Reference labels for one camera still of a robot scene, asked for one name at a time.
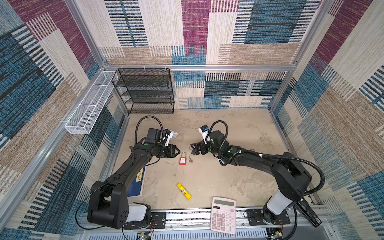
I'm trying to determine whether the red padlock with key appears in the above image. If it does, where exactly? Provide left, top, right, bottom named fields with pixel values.
left=179, top=152, right=188, bottom=166

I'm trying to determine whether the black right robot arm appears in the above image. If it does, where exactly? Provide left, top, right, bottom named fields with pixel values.
left=191, top=125, right=325, bottom=227

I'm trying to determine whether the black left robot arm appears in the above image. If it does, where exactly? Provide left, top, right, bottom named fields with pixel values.
left=85, top=116, right=181, bottom=229

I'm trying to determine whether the yellow glue stick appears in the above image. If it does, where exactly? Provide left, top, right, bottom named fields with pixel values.
left=177, top=183, right=192, bottom=200

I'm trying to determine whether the blue notebook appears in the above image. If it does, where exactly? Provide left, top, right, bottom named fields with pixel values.
left=127, top=167, right=146, bottom=198

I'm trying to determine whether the pink calculator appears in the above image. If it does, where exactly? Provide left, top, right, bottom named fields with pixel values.
left=210, top=197, right=236, bottom=235

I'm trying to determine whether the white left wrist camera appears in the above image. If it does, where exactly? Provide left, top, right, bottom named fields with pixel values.
left=163, top=129, right=178, bottom=146

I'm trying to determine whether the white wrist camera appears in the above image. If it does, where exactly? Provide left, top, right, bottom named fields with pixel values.
left=163, top=129, right=178, bottom=146
left=198, top=125, right=209, bottom=144

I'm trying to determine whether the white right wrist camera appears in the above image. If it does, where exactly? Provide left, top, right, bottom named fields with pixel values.
left=198, top=125, right=209, bottom=144

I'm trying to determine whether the black wire shelf rack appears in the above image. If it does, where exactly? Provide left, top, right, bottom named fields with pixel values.
left=112, top=68, right=175, bottom=114

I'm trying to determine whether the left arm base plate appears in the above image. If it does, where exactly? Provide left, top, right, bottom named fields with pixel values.
left=124, top=212, right=167, bottom=230

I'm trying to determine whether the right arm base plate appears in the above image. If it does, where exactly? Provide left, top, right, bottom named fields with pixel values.
left=245, top=209, right=291, bottom=226

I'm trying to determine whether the white wire mesh basket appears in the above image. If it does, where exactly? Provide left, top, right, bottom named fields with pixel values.
left=65, top=71, right=115, bottom=135

